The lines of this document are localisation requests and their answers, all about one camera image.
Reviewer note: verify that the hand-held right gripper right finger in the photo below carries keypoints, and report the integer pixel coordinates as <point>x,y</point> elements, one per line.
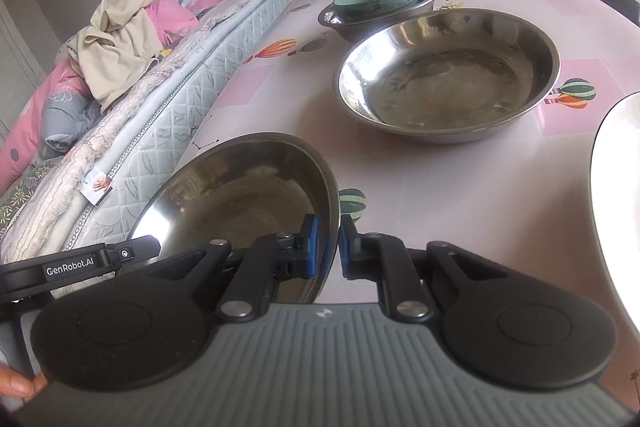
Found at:
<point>346,247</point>

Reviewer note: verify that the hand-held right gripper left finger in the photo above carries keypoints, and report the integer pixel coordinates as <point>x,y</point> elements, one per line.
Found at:
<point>312,247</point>

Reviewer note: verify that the medium shallow steel bowl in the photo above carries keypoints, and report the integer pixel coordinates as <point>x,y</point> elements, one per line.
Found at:
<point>235,187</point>

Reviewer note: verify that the large steel bowl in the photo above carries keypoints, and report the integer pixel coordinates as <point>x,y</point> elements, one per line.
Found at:
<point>450,77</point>

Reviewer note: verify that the small steel bowl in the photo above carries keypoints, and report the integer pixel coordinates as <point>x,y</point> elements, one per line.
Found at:
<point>350,24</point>

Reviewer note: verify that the white printed plate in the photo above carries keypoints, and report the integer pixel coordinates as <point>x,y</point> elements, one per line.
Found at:
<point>620,207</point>

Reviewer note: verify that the person's left hand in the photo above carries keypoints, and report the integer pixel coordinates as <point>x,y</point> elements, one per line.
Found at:
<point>20,384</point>

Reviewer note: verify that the green leaf print sheet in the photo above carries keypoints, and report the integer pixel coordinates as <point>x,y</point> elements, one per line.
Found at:
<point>20,202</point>

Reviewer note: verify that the mattress label tag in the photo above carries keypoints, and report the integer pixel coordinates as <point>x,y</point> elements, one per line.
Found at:
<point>97,187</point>

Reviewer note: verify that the pink patterned tablecloth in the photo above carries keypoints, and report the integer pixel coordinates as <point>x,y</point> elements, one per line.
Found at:
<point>300,107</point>

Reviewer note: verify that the white quilted mattress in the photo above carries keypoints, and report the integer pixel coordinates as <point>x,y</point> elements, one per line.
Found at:
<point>165,122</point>

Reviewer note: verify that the beige garment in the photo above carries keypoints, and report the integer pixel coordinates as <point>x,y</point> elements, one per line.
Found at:
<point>115,52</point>

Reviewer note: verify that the pile of clothes and bedding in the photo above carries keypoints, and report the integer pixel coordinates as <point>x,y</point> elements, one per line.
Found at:
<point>170,14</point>

